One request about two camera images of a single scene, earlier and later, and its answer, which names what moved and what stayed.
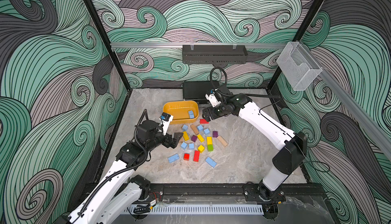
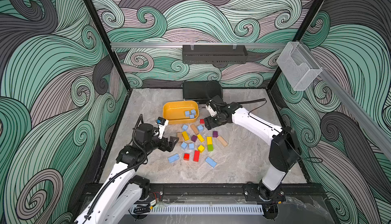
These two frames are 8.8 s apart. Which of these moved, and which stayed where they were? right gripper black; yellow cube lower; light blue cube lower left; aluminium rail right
Moved: right gripper black
Stayed: light blue cube lower left; aluminium rail right; yellow cube lower
